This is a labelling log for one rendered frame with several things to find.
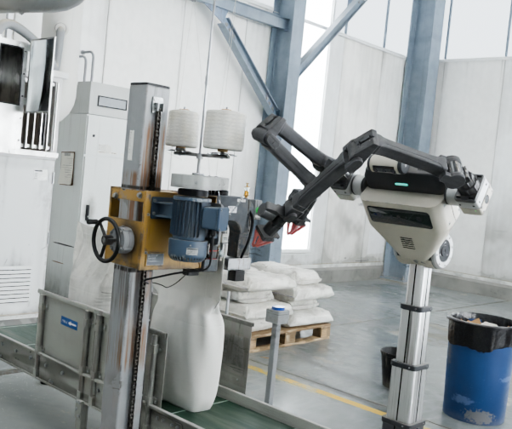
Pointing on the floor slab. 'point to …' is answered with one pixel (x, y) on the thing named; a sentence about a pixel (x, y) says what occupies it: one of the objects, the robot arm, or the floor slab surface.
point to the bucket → (387, 363)
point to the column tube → (145, 132)
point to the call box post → (272, 363)
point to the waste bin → (479, 367)
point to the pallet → (321, 331)
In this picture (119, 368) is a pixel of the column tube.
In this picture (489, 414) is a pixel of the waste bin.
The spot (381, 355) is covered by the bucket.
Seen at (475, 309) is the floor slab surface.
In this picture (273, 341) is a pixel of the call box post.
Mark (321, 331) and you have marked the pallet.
